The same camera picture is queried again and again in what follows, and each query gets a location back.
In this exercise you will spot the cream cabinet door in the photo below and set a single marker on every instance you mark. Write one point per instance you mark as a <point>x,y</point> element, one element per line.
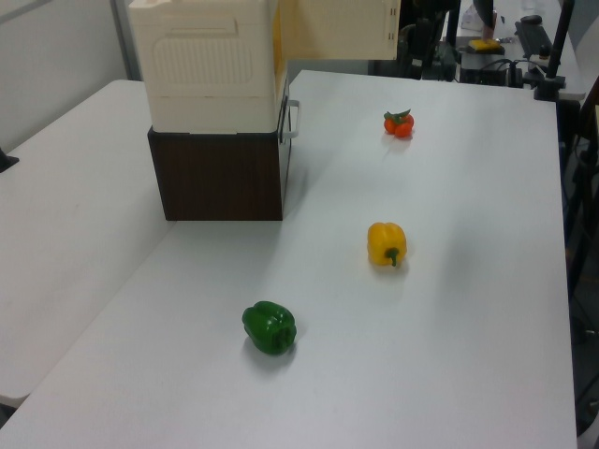
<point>337,28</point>

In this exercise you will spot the cream plastic cabinet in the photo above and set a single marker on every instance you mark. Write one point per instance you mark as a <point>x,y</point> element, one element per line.
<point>201,70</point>

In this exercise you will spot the yellow bell pepper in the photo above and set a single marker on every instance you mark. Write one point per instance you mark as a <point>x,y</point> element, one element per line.
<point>381,241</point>

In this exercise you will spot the dark brown wooden drawer box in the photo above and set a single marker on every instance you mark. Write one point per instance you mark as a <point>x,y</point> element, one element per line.
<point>220,178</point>

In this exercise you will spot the green bell pepper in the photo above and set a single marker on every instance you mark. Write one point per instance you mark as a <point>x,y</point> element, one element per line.
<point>267,327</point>

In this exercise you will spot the orange tomato cluster with leaves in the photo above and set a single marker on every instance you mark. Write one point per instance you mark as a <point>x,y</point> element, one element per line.
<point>400,127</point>

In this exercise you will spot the black equipment behind table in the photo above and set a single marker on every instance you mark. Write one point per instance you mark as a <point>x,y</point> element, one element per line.
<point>428,51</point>

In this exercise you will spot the yellow sponge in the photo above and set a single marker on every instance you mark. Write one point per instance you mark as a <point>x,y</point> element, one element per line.
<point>484,45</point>

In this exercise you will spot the black tripod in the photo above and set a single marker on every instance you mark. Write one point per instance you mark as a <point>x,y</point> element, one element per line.
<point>587,187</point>

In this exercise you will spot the black computer keyboard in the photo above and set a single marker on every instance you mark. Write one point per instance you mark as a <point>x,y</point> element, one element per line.
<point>531,37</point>

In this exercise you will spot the black table clamp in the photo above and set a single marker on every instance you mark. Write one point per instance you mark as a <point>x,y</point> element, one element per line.
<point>5,161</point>

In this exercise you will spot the black computer mouse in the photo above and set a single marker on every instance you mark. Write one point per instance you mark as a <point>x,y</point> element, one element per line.
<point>531,19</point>

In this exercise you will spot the black clamped stand pole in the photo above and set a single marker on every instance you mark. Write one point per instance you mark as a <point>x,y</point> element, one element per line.
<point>559,42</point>

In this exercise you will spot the grey partition post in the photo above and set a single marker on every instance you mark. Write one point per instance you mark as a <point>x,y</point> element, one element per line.
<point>122,37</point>

